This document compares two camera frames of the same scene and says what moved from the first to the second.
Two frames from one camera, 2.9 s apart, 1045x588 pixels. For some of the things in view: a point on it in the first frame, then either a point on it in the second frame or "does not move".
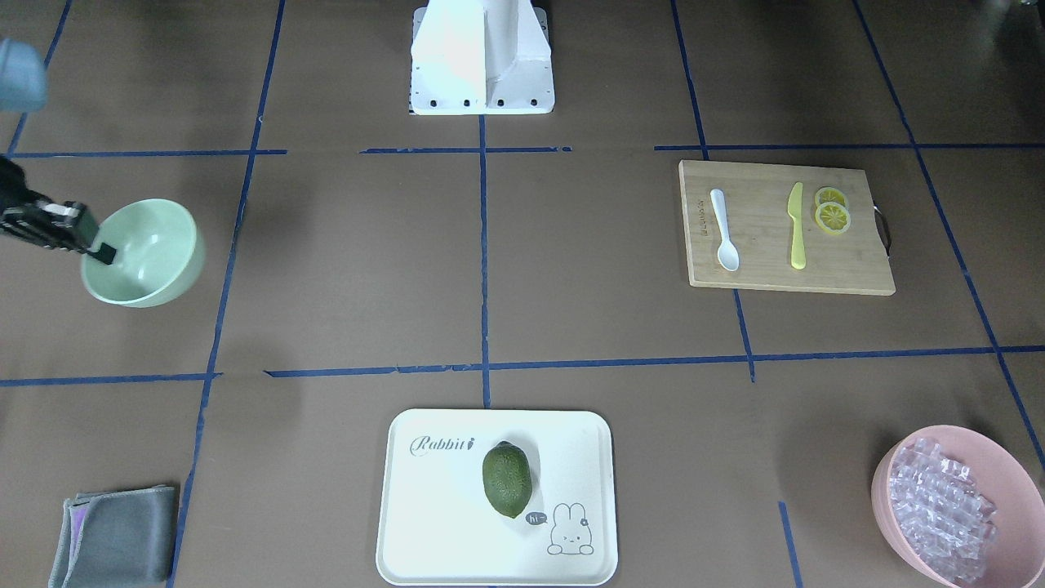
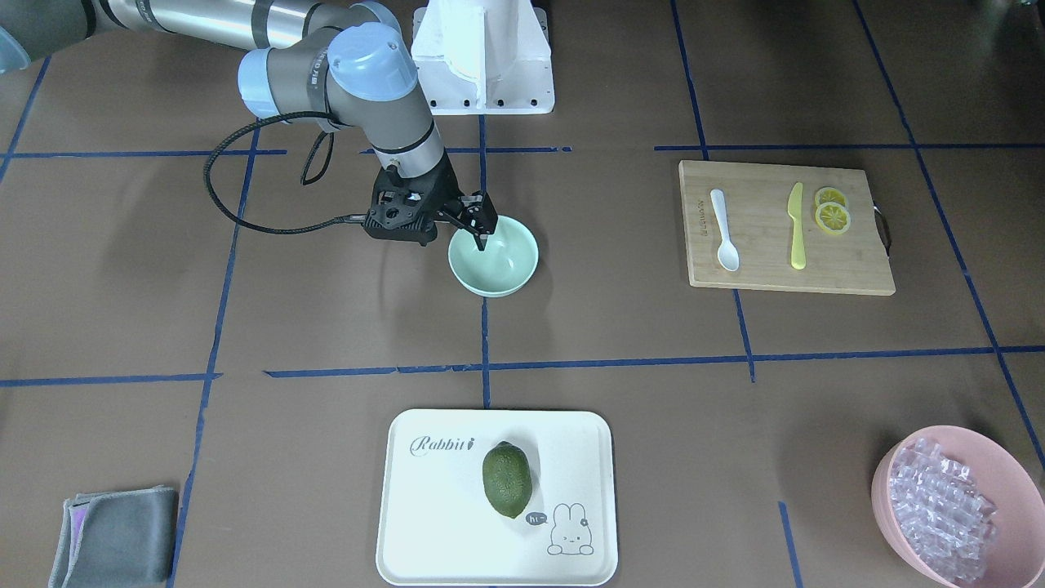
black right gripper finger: x=105 y=254 to x=478 y=216
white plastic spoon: x=727 y=255 does not move
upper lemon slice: x=829 y=194 does not move
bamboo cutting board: x=759 y=224 does not move
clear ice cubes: x=948 y=511 does not move
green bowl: x=158 y=256 to x=505 y=265
